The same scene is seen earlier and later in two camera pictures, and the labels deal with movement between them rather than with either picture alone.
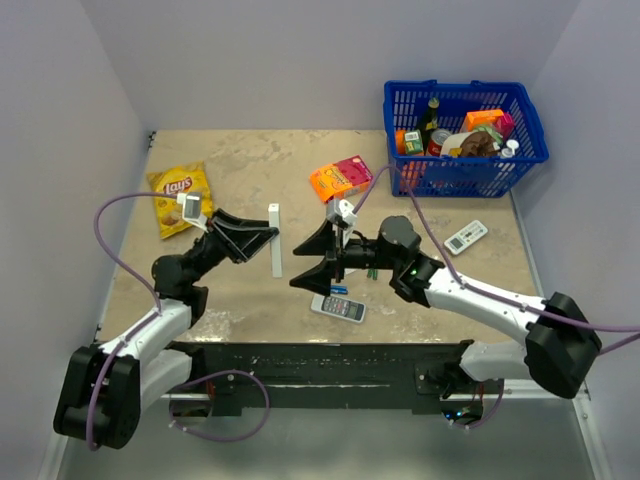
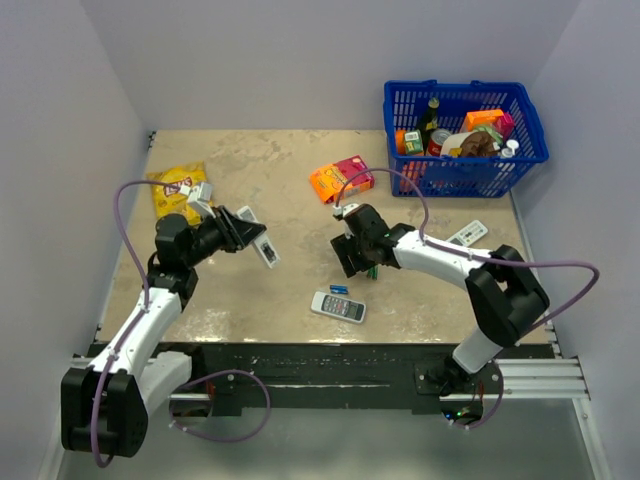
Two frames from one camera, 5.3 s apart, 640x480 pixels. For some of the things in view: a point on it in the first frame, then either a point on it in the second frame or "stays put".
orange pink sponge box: x=346 y=178 stays put
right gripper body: x=337 y=258 → x=357 y=249
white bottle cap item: x=509 y=151 stays put
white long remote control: x=275 y=244 → x=264 y=244
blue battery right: x=339 y=289 stays put
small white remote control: x=465 y=237 stays put
